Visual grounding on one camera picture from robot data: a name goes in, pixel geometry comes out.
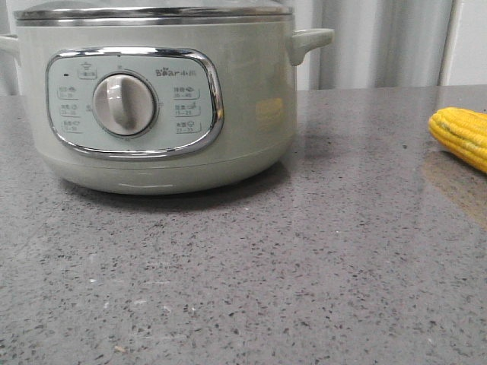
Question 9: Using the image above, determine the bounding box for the glass pot lid steel rim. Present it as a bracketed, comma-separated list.
[14, 1, 294, 21]

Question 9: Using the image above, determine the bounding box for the yellow corn cob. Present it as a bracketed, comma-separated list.
[428, 107, 486, 173]

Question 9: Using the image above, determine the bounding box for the pale green electric cooking pot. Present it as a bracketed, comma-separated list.
[0, 14, 336, 196]

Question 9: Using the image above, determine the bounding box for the white pleated curtain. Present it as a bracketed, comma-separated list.
[1, 1, 486, 94]

